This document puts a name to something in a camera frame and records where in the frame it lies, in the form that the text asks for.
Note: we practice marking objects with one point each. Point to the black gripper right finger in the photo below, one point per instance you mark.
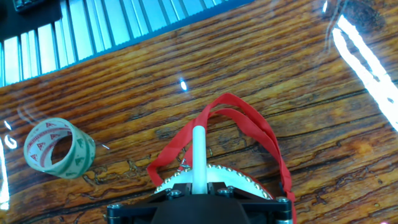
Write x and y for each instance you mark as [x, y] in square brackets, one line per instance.
[267, 211]

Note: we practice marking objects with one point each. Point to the white drumstick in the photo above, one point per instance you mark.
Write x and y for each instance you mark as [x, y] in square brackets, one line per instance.
[199, 158]

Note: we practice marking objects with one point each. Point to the wood grain table sheet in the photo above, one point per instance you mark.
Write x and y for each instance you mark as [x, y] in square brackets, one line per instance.
[248, 77]

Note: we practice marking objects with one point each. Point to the black desk mat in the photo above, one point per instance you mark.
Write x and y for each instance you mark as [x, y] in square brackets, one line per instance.
[34, 18]

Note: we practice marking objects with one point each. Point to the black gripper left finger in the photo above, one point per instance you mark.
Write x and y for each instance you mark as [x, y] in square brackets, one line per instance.
[136, 211]

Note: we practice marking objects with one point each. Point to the black keyboard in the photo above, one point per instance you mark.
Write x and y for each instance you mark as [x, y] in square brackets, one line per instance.
[28, 3]

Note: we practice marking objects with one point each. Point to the printed packing tape roll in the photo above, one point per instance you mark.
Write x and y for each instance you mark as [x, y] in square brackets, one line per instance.
[77, 155]

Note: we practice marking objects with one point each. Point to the small red drum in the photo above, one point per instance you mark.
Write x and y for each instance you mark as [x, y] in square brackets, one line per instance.
[227, 180]

